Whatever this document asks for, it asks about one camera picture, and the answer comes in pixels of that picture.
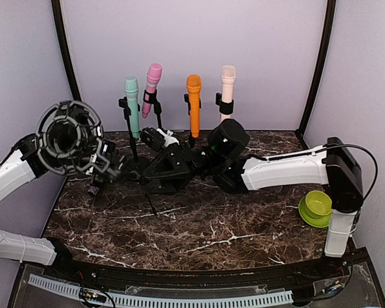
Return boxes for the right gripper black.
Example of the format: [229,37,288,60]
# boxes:
[137,140,226,195]

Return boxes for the glitter microphone with silver grille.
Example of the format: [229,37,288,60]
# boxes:
[87,185,100,197]

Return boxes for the black tripod stand with shock mount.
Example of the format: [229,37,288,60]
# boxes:
[34,99,160,216]

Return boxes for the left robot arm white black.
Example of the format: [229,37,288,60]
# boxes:
[0,134,125,280]

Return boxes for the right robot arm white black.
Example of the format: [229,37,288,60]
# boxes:
[140,119,368,278]

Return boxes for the black stand under orange microphone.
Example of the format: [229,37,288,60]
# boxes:
[184,94,200,148]

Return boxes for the black stand under mint microphone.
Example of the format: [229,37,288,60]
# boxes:
[118,96,150,176]

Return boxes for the black stand under pink microphone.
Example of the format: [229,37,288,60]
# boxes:
[142,90,163,130]

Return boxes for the mint green microphone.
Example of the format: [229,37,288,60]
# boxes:
[124,76,140,140]

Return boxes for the black stand under cream microphone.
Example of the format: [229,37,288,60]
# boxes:
[216,92,234,116]

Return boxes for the orange microphone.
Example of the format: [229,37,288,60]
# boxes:
[186,74,202,138]

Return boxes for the pink microphone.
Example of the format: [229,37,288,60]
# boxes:
[142,63,162,119]

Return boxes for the cream white microphone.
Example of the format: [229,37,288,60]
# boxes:
[220,65,236,121]

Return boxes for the green bowl on saucer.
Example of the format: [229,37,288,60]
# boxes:
[298,191,332,228]

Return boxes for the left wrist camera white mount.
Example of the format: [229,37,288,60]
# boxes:
[85,125,115,175]

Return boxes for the white slotted cable duct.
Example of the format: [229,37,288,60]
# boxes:
[28,274,294,307]

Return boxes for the left black corner post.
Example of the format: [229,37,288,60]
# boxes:
[51,0,83,101]

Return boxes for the black corner post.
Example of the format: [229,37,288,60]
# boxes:
[51,0,83,101]
[295,0,337,139]

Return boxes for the black front rail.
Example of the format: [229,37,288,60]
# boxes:
[19,250,370,291]

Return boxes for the right black corner post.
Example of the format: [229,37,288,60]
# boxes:
[295,0,337,139]

